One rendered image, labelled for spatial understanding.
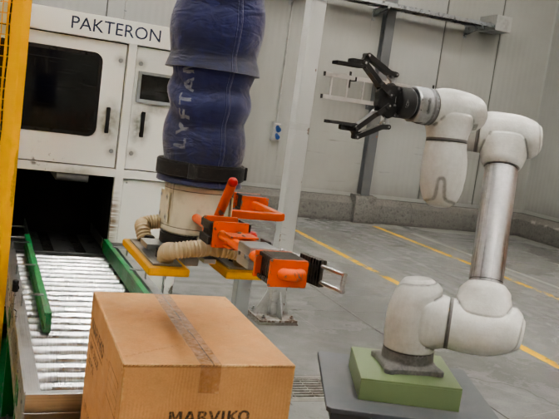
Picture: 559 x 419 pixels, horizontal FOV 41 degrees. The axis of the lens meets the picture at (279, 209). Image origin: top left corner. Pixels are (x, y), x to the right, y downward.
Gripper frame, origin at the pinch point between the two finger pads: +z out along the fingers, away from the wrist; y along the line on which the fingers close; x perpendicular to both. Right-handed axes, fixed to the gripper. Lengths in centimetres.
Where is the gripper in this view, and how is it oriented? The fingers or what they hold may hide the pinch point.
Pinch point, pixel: (334, 91)
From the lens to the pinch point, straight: 173.4
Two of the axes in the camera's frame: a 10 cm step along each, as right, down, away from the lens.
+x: -3.8, -1.6, 9.1
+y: -1.3, 9.8, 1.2
